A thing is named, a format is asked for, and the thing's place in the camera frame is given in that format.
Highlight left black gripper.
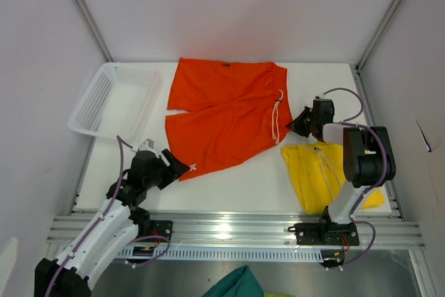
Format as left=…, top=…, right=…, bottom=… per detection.
left=144, top=149, right=189, bottom=190

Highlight yellow shorts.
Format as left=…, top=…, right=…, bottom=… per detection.
left=280, top=142, right=386, bottom=215

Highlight orange shorts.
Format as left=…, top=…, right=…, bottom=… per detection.
left=165, top=58, right=293, bottom=181

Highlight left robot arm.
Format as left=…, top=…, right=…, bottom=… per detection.
left=33, top=150, right=190, bottom=296

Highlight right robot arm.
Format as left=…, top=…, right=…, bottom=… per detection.
left=286, top=97, right=396, bottom=244

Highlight white plastic basket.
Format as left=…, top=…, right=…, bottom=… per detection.
left=68, top=63, right=161, bottom=141

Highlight teal cloth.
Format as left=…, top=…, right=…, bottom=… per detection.
left=202, top=265, right=264, bottom=297

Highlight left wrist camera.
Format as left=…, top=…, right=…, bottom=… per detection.
left=131, top=138, right=156, bottom=153

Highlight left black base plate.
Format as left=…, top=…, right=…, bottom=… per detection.
left=137, top=219, right=173, bottom=243

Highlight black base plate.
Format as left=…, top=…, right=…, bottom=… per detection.
left=137, top=219, right=173, bottom=243
left=287, top=223, right=359, bottom=246

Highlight aluminium mounting rail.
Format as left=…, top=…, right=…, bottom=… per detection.
left=47, top=211, right=426, bottom=251

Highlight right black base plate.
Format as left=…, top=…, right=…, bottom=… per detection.
left=287, top=223, right=359, bottom=246

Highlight right side aluminium rail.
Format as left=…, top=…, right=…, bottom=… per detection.
left=350, top=65, right=405, bottom=221

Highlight slotted cable duct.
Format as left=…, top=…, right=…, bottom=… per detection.
left=117, top=246, right=323, bottom=263

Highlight right aluminium corner post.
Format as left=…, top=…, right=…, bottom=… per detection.
left=355, top=0, right=405, bottom=74

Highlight aluminium corner post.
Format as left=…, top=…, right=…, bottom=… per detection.
left=355, top=0, right=405, bottom=74
left=72, top=0, right=113, bottom=62

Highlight left aluminium corner post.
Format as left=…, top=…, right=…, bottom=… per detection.
left=72, top=0, right=113, bottom=62

